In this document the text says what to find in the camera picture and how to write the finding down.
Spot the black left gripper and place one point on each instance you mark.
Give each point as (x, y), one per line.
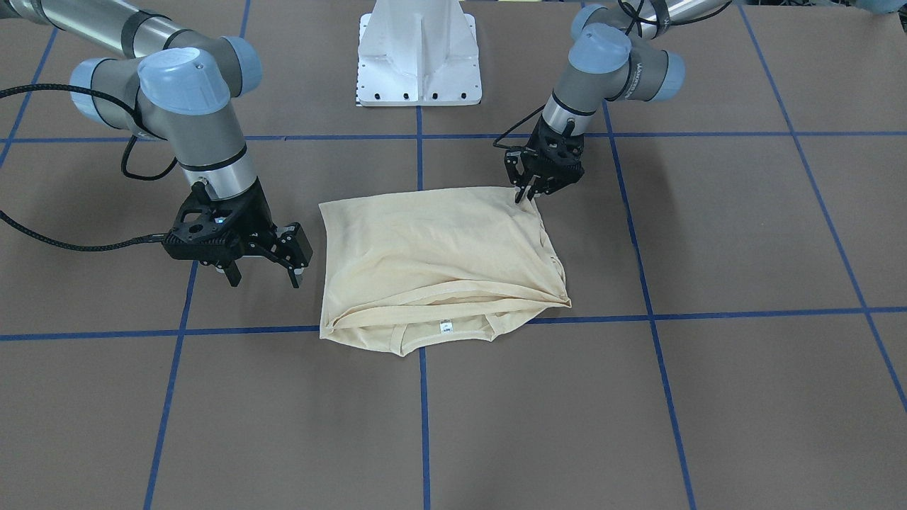
(541, 141)

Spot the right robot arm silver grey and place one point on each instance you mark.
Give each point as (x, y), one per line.
(171, 83)

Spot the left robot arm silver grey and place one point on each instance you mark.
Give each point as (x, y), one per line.
(611, 59)

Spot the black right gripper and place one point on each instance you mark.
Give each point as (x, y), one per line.
(259, 212)

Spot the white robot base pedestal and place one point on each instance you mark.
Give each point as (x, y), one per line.
(418, 53)

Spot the beige long-sleeve graphic shirt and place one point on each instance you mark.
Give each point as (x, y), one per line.
(409, 270)

